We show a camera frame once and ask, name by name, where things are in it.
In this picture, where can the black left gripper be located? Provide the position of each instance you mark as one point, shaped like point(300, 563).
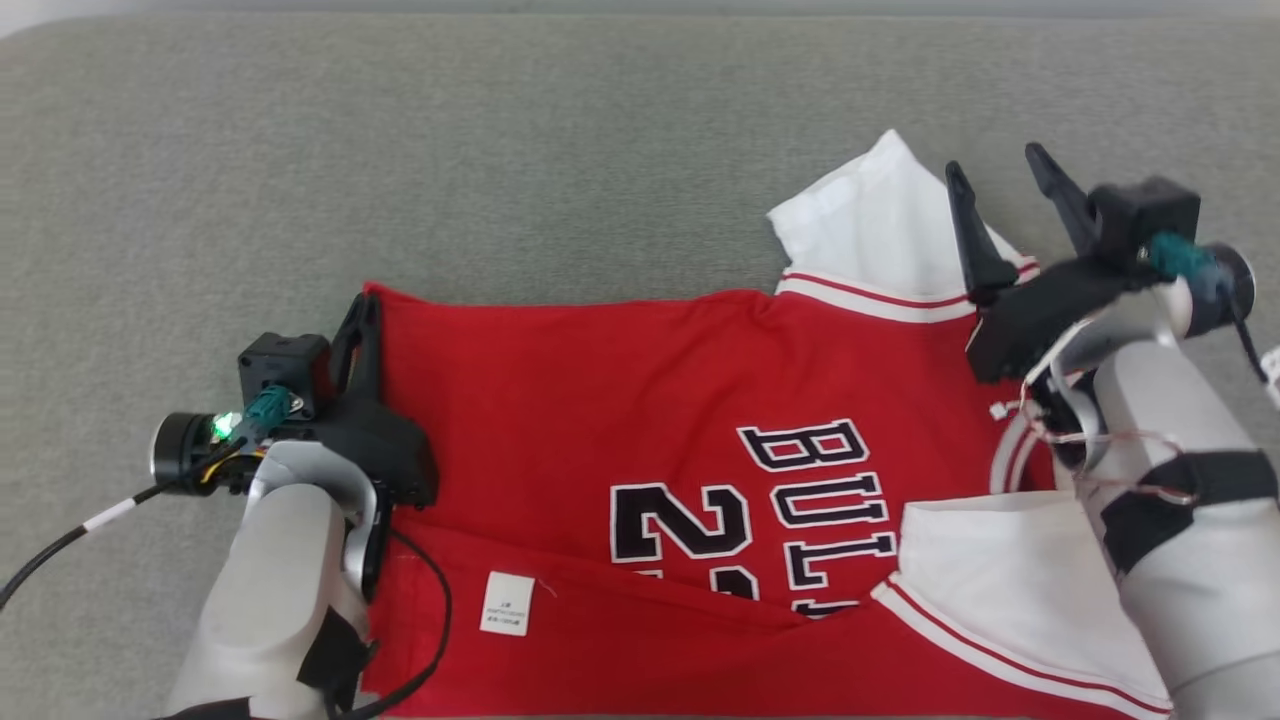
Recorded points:
point(380, 450)

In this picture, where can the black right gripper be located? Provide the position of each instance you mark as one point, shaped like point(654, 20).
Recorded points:
point(1050, 310)

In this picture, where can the red white basketball jersey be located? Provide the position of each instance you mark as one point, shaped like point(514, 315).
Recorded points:
point(600, 400)

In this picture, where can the grey fabric sofa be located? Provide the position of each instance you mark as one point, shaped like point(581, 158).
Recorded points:
point(500, 150)

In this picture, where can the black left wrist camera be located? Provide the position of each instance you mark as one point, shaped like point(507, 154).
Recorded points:
point(285, 365)

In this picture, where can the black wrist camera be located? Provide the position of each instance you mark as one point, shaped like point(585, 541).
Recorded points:
point(1150, 210)
point(285, 365)

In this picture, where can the teal left camera connector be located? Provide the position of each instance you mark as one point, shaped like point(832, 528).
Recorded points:
point(268, 410)

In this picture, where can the teal camera connector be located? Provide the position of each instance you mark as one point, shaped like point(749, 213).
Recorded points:
point(1180, 258)
point(268, 410)

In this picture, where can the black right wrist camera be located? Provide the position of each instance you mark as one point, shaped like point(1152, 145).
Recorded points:
point(1150, 210)

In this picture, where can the teal right camera connector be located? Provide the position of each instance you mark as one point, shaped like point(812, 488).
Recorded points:
point(1180, 258)

